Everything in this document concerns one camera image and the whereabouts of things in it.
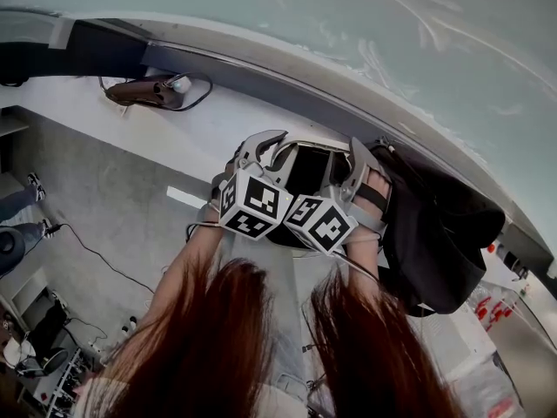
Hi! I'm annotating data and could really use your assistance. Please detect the brown handbag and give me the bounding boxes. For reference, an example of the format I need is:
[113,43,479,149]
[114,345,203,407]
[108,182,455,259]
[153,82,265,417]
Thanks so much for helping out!
[98,72,213,112]

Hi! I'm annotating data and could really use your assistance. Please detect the person's right hand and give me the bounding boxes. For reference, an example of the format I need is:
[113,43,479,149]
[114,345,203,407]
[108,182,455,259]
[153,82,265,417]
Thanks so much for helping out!
[354,170,393,215]

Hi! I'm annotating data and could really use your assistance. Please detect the grey padded chair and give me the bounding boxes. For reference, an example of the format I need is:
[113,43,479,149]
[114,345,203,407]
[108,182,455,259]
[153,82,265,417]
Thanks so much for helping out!
[0,226,26,273]

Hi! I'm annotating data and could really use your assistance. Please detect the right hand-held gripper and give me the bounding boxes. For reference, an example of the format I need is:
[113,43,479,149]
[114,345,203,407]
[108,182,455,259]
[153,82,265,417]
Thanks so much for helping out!
[282,137,389,256]

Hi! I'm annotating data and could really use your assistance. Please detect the clear bag of bottles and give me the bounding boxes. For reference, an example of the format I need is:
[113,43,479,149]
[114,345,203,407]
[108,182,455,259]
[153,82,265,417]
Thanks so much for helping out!
[469,280,557,418]

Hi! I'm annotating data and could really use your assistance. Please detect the black floor cable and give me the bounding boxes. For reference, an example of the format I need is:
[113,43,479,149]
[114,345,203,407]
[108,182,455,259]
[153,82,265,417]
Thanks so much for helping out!
[47,222,156,295]

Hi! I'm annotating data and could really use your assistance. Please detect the white basket with handle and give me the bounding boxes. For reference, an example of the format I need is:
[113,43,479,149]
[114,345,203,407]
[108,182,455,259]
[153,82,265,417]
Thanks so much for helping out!
[269,131,354,252]

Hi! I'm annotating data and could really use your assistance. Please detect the person's light trousers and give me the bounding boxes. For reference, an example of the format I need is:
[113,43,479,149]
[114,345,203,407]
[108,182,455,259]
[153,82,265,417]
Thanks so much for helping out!
[225,233,314,418]

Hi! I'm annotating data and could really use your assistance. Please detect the person's left forearm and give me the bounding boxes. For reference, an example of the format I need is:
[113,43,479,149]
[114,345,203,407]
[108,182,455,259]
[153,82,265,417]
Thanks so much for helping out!
[158,222,232,321]

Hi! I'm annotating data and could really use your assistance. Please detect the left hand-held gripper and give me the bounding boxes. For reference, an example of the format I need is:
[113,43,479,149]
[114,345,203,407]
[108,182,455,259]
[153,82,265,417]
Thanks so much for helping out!
[211,130,299,239]

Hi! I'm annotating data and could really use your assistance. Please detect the black backpack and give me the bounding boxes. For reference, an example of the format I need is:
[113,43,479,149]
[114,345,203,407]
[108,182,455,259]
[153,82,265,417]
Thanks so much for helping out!
[365,139,507,318]

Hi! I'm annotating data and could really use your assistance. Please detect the black flask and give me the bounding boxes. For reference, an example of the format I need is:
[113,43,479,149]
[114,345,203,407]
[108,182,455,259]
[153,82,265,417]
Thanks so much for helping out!
[495,241,530,280]

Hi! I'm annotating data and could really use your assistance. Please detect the person's right forearm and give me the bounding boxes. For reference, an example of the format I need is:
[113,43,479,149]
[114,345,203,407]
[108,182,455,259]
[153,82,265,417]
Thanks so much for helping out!
[346,228,380,287]

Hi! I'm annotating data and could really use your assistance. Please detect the black wrist band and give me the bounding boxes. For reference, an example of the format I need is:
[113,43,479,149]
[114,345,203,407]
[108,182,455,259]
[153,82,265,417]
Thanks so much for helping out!
[339,253,380,280]

